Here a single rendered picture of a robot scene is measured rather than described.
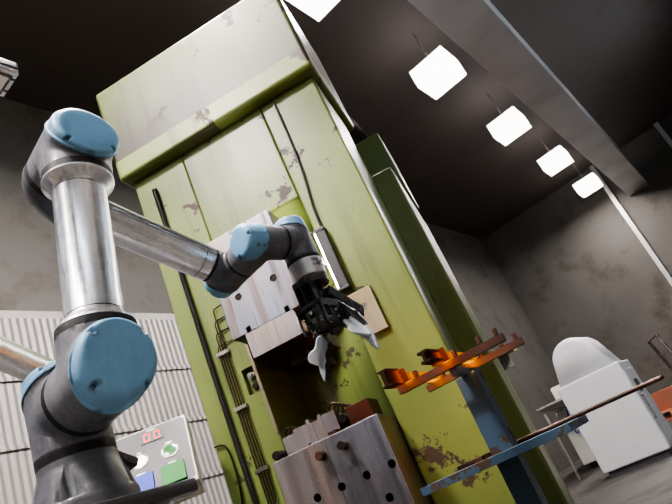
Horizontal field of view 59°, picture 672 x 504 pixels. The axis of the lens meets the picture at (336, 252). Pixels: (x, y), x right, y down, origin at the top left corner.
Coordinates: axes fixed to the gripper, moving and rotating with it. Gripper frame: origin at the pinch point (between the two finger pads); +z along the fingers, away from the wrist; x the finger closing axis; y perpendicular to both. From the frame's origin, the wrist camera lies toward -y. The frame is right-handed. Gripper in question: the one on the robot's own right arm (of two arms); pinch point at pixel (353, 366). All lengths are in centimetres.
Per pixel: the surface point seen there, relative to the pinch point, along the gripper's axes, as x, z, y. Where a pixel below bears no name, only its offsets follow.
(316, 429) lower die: -58, -2, -54
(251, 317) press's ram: -66, -48, -51
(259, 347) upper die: -66, -36, -51
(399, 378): -10.2, 0.5, -33.0
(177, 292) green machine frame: -100, -78, -54
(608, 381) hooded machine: -88, 9, -567
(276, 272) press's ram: -51, -58, -56
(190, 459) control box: -91, -9, -30
